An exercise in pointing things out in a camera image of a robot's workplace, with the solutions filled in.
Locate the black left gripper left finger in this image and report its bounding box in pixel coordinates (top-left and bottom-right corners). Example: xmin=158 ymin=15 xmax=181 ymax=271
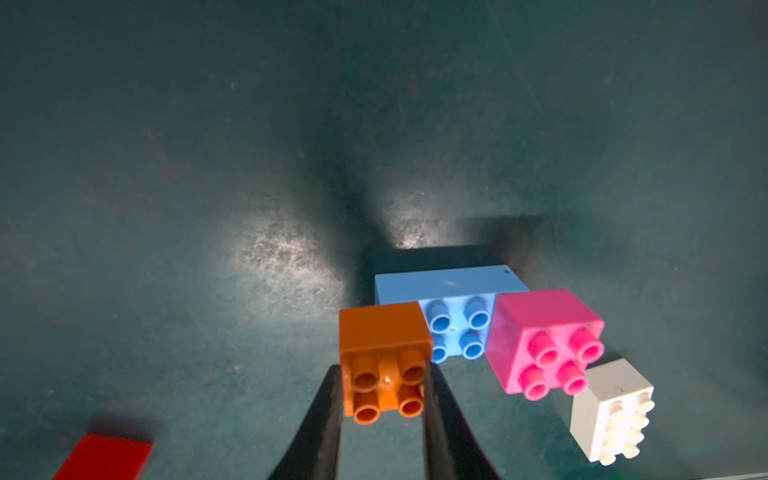
xmin=268 ymin=365 xmax=344 ymax=480

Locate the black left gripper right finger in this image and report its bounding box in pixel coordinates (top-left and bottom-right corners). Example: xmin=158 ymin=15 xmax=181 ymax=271
xmin=422 ymin=364 xmax=501 ymax=480

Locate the orange lego brick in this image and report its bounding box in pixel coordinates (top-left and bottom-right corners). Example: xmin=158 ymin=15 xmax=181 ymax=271
xmin=338 ymin=302 xmax=434 ymax=425

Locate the pink lego brick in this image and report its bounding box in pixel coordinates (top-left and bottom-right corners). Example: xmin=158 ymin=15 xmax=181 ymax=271
xmin=486 ymin=289 xmax=605 ymax=401

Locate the light blue lego brick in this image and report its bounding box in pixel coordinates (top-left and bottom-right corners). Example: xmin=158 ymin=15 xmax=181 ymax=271
xmin=374 ymin=265 xmax=528 ymax=364

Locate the white lego brick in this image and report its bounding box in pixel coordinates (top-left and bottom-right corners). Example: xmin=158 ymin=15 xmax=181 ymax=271
xmin=569 ymin=359 xmax=655 ymax=466

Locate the red square lego brick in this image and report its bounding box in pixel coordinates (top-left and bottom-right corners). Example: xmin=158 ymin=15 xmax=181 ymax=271
xmin=53 ymin=434 xmax=153 ymax=480

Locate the green table mat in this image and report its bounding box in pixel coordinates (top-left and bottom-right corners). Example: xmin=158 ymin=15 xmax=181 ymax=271
xmin=1 ymin=1 xmax=767 ymax=479

